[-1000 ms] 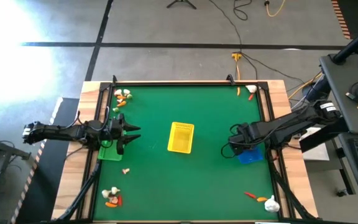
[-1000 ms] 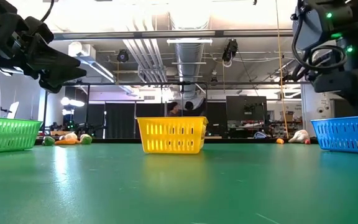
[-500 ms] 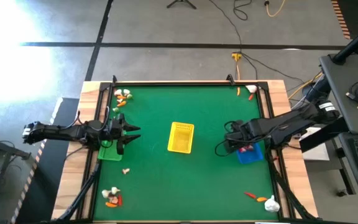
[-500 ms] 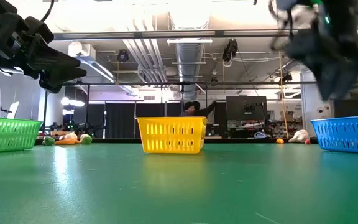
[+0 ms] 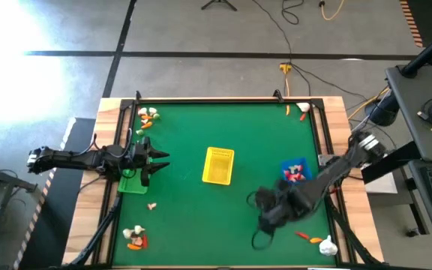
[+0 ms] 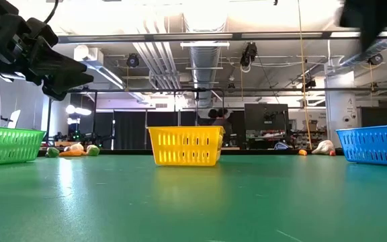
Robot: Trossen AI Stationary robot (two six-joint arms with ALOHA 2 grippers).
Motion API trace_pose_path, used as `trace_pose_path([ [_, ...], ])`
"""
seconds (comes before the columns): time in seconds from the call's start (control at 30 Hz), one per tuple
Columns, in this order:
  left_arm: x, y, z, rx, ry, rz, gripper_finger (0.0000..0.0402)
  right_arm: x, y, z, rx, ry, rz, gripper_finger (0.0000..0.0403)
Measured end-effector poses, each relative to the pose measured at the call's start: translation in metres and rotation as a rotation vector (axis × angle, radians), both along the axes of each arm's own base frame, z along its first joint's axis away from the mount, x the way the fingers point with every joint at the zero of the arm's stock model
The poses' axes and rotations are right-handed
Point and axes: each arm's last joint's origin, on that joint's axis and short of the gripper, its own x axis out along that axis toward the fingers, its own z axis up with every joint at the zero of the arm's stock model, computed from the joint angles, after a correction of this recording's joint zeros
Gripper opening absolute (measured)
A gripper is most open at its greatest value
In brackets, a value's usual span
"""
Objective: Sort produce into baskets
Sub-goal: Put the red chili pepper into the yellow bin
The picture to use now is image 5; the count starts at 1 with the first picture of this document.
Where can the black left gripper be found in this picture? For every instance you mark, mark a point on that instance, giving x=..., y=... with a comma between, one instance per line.
x=141, y=155

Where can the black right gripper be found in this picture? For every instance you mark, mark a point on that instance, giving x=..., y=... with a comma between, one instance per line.
x=276, y=206

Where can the green plastic basket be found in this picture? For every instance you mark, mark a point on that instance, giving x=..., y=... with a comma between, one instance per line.
x=131, y=186

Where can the red chili pepper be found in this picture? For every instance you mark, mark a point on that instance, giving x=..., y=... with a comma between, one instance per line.
x=145, y=241
x=302, y=116
x=302, y=235

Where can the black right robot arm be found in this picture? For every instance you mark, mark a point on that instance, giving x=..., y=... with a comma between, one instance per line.
x=332, y=172

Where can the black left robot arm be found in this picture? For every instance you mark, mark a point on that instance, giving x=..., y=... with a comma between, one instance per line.
x=69, y=159

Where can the blue plastic basket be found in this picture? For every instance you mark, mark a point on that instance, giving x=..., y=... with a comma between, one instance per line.
x=284, y=163

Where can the yellow plastic basket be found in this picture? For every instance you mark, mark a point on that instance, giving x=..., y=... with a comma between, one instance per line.
x=218, y=172

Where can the large white garlic bulb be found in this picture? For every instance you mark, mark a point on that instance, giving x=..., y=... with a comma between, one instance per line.
x=328, y=246

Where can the green table mat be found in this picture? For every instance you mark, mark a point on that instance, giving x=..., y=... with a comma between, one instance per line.
x=201, y=232

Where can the white box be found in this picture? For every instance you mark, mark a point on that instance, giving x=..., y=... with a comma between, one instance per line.
x=383, y=184

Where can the black cart beam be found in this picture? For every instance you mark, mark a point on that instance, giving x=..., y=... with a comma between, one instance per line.
x=392, y=162

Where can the black mat with striped edge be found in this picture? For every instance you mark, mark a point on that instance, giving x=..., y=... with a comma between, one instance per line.
x=431, y=11
x=51, y=240

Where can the yellow power plug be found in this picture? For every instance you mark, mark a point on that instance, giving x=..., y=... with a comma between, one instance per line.
x=285, y=68

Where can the black caster wheel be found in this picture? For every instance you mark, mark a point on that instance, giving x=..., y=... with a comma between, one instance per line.
x=413, y=232

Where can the black round pole base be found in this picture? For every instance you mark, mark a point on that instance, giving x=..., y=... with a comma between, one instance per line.
x=383, y=110

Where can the grey keyboard shelf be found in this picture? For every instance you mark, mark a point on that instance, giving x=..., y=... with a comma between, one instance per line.
x=426, y=217

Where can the black equipment stand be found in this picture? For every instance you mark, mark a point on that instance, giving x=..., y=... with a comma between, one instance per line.
x=6, y=178

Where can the grey cart top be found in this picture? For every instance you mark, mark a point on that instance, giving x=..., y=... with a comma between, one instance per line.
x=414, y=123

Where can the black tripod stand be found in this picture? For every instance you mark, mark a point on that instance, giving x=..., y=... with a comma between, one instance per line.
x=219, y=1

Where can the black cart pole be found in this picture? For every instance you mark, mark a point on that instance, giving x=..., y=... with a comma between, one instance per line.
x=429, y=50

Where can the black frame clamp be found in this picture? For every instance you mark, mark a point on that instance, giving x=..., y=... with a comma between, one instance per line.
x=278, y=95
x=138, y=95

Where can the grey metal base plate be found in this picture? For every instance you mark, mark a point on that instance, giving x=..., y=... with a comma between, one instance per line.
x=326, y=159

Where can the black frame strut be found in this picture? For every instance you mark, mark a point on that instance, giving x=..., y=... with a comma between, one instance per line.
x=99, y=232
x=348, y=234

